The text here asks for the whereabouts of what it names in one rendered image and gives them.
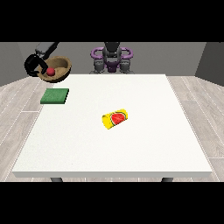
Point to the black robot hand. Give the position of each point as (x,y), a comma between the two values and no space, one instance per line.
(31,65)

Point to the yellow cup with melon print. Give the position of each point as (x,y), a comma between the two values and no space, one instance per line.
(115,118)

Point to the grey purple-ringed robot trunk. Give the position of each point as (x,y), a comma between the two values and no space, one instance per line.
(111,59)

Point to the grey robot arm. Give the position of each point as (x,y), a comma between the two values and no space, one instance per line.
(46,48)

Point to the brown wooden bowl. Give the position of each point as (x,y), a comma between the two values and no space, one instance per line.
(59,68)

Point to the small red ball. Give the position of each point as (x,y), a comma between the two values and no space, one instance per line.
(51,71)

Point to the dark table leg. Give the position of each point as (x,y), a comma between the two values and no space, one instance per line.
(56,179)
(167,179)

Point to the green square pad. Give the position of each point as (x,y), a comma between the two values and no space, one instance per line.
(54,96)

